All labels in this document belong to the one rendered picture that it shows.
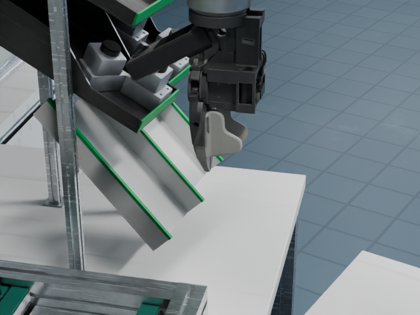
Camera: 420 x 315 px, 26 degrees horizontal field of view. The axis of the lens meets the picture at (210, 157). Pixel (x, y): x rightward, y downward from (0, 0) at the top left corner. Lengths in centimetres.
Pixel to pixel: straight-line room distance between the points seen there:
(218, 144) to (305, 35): 431
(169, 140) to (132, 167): 15
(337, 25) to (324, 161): 184
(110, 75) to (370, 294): 57
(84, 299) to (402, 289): 54
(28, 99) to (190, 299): 109
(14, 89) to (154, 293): 113
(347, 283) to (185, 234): 32
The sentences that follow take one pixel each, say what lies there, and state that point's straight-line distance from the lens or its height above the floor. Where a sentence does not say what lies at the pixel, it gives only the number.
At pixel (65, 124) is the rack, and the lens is 135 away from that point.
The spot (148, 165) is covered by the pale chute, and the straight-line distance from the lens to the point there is 151.
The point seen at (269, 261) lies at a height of 86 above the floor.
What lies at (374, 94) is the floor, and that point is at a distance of 461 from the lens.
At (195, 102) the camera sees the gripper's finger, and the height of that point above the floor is 133.
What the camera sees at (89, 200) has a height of 86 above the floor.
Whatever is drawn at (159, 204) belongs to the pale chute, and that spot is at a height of 102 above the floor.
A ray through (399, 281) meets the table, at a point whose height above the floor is 86.
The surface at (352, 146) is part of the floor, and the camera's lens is 405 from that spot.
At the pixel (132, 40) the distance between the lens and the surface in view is 150.
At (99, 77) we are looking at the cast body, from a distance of 135.
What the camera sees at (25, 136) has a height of 77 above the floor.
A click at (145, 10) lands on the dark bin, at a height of 137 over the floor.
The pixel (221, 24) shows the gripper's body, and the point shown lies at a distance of 103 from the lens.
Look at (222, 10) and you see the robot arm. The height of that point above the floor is 144.
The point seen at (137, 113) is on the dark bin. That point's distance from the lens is 136.
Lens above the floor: 175
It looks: 27 degrees down
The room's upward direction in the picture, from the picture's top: straight up
